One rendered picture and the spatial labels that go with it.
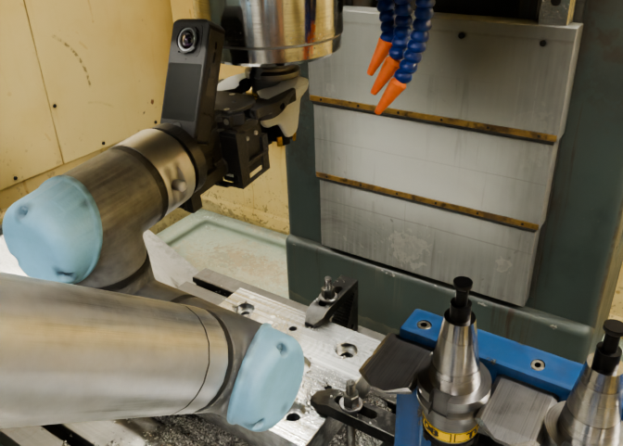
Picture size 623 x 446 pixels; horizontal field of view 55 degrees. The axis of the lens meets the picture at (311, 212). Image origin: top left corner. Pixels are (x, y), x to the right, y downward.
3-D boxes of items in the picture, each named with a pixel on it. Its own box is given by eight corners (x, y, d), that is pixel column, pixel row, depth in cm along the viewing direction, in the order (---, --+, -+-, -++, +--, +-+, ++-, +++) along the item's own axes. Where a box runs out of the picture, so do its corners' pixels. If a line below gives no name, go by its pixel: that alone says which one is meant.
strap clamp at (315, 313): (319, 373, 99) (316, 299, 92) (302, 365, 101) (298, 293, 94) (358, 329, 109) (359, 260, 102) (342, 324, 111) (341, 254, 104)
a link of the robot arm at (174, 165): (93, 138, 52) (165, 153, 49) (130, 120, 56) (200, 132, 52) (112, 212, 56) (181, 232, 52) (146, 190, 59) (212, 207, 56)
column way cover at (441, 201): (527, 313, 112) (577, 29, 87) (312, 246, 135) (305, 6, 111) (535, 299, 115) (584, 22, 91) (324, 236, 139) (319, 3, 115)
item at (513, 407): (535, 461, 47) (536, 453, 46) (469, 432, 49) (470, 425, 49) (557, 402, 52) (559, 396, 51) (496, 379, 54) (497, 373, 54)
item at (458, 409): (500, 390, 54) (502, 370, 53) (470, 436, 50) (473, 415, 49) (436, 362, 58) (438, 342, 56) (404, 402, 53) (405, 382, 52)
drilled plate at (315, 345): (305, 474, 78) (304, 447, 75) (147, 388, 92) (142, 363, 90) (387, 368, 94) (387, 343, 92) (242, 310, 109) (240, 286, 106)
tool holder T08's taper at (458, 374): (489, 371, 53) (497, 312, 49) (466, 403, 50) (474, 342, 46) (442, 351, 55) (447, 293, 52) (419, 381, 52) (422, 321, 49)
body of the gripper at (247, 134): (219, 154, 69) (146, 203, 60) (208, 81, 64) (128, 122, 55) (275, 165, 65) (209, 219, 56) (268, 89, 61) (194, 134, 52)
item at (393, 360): (405, 404, 52) (405, 398, 52) (351, 381, 55) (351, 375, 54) (437, 357, 57) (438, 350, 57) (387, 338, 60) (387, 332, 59)
